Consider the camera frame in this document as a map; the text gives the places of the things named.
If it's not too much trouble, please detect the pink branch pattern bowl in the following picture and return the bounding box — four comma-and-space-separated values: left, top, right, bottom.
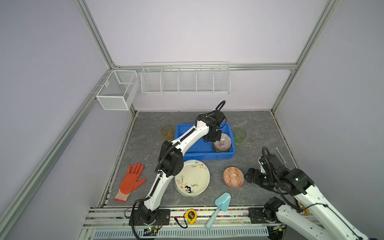
212, 133, 232, 149

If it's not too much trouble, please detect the orange patterned bowl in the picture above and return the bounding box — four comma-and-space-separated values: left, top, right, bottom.
223, 167, 245, 188

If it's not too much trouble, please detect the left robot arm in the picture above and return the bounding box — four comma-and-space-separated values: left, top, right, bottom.
130, 101, 227, 225

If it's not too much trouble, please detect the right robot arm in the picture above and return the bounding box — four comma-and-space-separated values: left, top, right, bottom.
245, 147, 368, 240

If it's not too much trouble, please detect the blue plastic bin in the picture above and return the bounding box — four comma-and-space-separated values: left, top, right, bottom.
183, 123, 236, 161

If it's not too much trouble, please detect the green glass cup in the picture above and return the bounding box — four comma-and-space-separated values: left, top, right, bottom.
233, 128, 247, 145

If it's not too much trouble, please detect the metal wrench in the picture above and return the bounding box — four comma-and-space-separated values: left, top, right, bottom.
274, 146, 288, 165

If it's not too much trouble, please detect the teal plastic shovel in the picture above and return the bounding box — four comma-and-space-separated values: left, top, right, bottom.
205, 193, 231, 230

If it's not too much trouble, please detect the amber glass cup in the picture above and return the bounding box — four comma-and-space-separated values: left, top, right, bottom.
161, 125, 175, 142

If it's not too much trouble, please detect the cream floral plate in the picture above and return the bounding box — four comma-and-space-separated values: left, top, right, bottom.
175, 160, 211, 188

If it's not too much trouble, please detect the green rimmed bottom plate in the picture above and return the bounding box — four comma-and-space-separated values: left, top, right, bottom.
174, 182, 206, 197

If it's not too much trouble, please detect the yellow tape measure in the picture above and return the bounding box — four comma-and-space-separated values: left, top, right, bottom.
184, 209, 198, 225

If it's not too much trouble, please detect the red work glove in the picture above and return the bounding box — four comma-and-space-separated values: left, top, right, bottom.
114, 163, 147, 203

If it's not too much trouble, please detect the white mesh basket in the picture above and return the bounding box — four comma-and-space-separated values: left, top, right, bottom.
96, 70, 140, 111

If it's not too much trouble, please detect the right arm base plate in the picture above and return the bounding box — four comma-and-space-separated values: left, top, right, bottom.
248, 207, 283, 224

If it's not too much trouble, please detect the white wire rack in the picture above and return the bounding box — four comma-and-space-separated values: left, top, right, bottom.
141, 62, 232, 95

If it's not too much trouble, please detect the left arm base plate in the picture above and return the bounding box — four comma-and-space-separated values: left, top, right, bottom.
129, 209, 171, 227

